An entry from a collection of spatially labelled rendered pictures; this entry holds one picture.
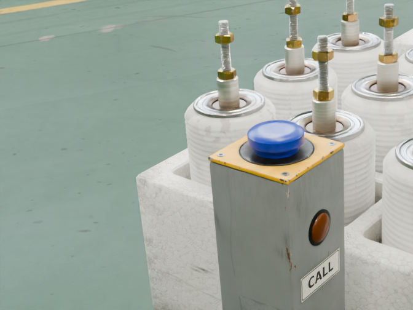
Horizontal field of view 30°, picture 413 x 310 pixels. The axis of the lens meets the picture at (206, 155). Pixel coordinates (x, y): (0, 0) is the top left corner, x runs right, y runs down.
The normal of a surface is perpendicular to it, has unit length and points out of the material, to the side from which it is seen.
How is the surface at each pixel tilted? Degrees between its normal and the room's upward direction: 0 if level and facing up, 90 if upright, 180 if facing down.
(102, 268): 0
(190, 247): 90
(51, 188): 0
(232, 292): 90
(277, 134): 0
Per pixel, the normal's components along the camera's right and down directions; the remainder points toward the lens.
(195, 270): -0.66, 0.36
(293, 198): 0.75, 0.22
